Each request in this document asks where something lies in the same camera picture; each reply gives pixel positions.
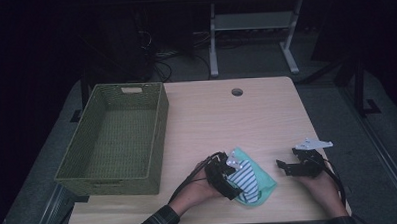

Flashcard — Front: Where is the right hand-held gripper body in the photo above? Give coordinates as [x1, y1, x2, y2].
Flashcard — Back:
[290, 136, 336, 180]

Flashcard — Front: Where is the mint green striped child's garment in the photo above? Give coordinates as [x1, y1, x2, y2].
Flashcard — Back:
[226, 145, 279, 208]

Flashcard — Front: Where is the white metal stand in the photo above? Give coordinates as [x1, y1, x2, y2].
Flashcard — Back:
[207, 0, 306, 79]

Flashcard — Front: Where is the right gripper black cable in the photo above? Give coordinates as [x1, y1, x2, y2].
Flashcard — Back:
[316, 156, 348, 210]

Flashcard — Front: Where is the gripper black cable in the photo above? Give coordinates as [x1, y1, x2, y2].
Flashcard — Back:
[316, 156, 348, 210]
[166, 151, 224, 206]

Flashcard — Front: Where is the green woven basket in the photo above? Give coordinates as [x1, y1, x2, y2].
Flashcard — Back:
[51, 81, 173, 199]

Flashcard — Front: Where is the black metal stand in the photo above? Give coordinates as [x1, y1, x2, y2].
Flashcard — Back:
[349, 60, 383, 118]

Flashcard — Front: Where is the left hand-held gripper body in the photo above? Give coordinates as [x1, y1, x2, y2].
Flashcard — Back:
[203, 149, 246, 195]

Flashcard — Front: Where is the bundle of black floor cables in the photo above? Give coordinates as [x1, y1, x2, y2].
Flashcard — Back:
[135, 26, 213, 84]

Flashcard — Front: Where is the person's left hand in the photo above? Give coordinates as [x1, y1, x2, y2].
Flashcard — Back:
[166, 159, 226, 218]

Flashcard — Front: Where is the person's right hand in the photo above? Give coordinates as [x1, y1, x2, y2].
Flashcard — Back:
[293, 171, 350, 221]

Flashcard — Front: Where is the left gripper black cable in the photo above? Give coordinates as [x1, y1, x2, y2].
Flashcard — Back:
[166, 151, 224, 206]

